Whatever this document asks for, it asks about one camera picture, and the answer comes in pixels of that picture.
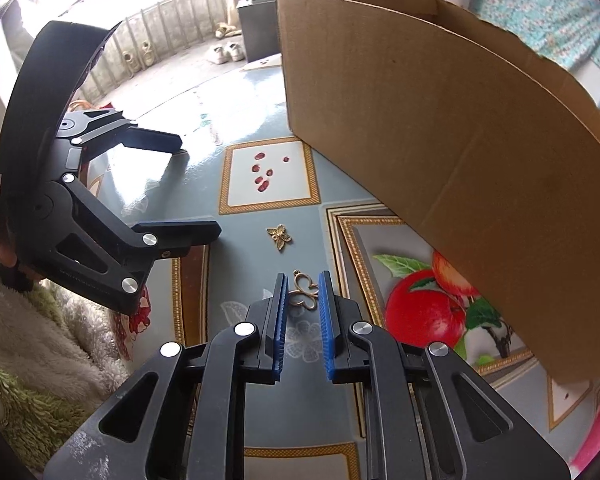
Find gold butterfly pendant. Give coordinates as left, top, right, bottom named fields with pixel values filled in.
left=289, top=270, right=320, bottom=311

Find left hand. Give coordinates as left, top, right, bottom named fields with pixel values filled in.
left=0, top=236, right=40, bottom=292

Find gold flower charm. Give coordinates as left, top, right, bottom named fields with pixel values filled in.
left=266, top=224, right=294, bottom=252

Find white sneakers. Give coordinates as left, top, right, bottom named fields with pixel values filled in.
left=208, top=42, right=246, bottom=65

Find green fuzzy sleeve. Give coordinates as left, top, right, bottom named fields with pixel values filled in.
left=0, top=279, right=129, bottom=472

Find dark grey cabinet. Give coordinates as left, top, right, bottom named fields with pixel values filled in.
left=237, top=0, right=280, bottom=62

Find brown cardboard box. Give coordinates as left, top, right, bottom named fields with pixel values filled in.
left=276, top=0, right=600, bottom=382

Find teal floral hanging cloth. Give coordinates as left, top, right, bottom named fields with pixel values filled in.
left=469, top=0, right=600, bottom=70

